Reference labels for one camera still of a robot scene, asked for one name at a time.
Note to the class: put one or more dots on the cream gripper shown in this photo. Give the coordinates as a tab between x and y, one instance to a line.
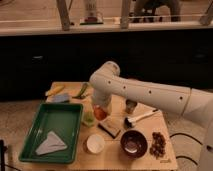
102	100

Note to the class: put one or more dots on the green plastic tray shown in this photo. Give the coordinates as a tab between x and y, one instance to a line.
62	118

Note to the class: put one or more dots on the white handled brush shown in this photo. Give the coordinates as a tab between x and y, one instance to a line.
131	121

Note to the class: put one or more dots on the blue grey sponge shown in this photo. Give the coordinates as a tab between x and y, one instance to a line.
60	98

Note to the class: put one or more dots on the white paper cup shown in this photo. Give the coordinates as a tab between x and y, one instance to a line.
95	143

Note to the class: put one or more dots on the green cup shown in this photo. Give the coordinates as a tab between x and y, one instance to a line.
88	119

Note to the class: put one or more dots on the green pepper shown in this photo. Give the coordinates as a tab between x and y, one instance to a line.
82	91

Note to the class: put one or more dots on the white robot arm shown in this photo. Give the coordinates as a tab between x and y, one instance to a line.
193	104

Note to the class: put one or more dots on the red orange apple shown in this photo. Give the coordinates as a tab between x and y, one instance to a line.
100	114

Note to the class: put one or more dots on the grey folded cloth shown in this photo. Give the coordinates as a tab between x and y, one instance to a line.
51	144

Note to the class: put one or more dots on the bunch of dark grapes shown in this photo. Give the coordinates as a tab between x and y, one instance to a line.
157	148

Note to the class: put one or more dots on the wooden table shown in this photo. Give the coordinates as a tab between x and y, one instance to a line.
113	157

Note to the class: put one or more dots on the metal cup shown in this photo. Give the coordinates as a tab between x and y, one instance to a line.
130	106

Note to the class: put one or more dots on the dark purple bowl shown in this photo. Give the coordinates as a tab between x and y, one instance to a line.
134	144

